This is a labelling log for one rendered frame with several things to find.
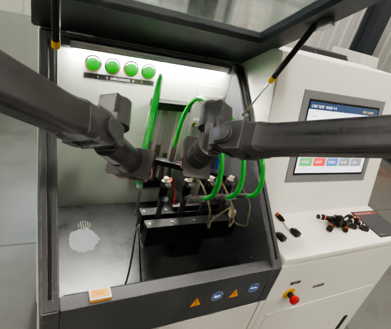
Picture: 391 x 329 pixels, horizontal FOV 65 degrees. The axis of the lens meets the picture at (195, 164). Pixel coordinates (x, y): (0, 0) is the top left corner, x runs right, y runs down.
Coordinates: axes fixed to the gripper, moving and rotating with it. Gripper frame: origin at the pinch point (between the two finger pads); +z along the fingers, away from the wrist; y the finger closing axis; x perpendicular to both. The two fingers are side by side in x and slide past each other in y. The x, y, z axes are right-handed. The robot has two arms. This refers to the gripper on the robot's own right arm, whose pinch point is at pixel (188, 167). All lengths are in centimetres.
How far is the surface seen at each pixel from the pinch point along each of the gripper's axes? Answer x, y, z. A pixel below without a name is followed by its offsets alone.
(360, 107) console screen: -72, 39, 14
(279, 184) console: -41.7, 5.8, 25.2
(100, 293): 18.0, -32.4, 6.2
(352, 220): -76, -4, 28
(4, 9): 174, 248, 277
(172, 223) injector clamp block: -1.6, -12.6, 23.6
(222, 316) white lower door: -21, -41, 27
